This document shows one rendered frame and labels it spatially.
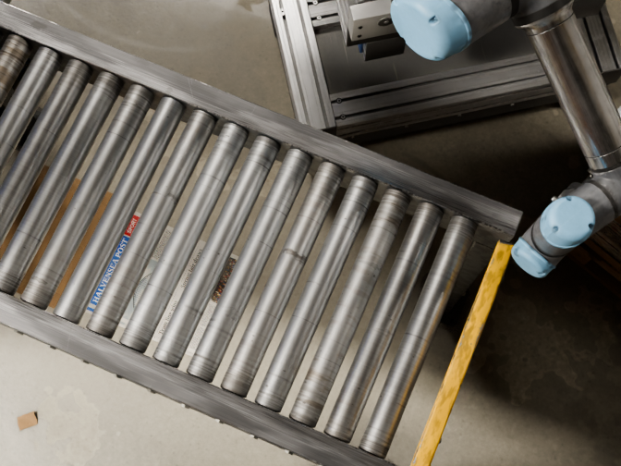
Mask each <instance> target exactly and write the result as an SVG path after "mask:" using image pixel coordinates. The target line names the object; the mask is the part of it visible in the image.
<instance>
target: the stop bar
mask: <svg viewBox="0 0 621 466"><path fill-rule="evenodd" d="M513 246H514V244H512V243H510V242H507V241H505V240H502V239H500V240H498V241H497V244H496V247H495V249H494V252H493V256H492V258H491V261H490V262H489V265H488V268H487V270H486V273H485V275H484V278H483V280H482V282H481V286H480V289H479V291H478V294H477V296H476V299H475V301H474V303H473V305H472V308H471V311H470V313H469V317H468V320H467V322H466V324H465V326H464V329H463V332H462V334H461V337H460V339H459V341H458V343H457V347H456V350H455V353H454V355H453V358H452V360H451V362H450V364H449V367H448V369H447V372H446V375H445V377H444V381H443V383H442V385H441V388H440V390H439V393H438V396H437V398H436V401H435V402H434V405H433V407H432V411H431V414H430V417H429V419H428V422H427V423H426V426H425V428H424V431H423V433H422V436H421V439H420V442H419V444H418V447H417V449H416V452H415V454H414V457H413V460H412V462H411V464H410V466H431V463H432V459H433V457H434V454H435V451H436V449H437V447H438V445H439V444H440V443H441V442H442V438H441V437H442V434H443V432H444V429H445V426H446V423H447V421H448V418H449V416H450V413H451V410H452V409H453V406H454V404H455V401H456V398H457V394H458V392H459V389H460V387H461V385H462V382H463V380H464V377H465V375H466V372H467V370H468V368H469V364H470V361H471V358H472V356H473V353H474V351H475V349H476V346H477V344H478V341H479V339H480V336H481V332H482V329H483V328H484V325H485V322H486V320H487V317H488V315H489V312H490V310H491V308H492V305H493V301H494V299H495V296H496V293H497V291H498V289H499V287H500V284H501V282H503V281H504V274H505V270H506V268H507V265H508V263H509V260H510V257H511V255H512V254H511V250H512V248H513Z"/></svg>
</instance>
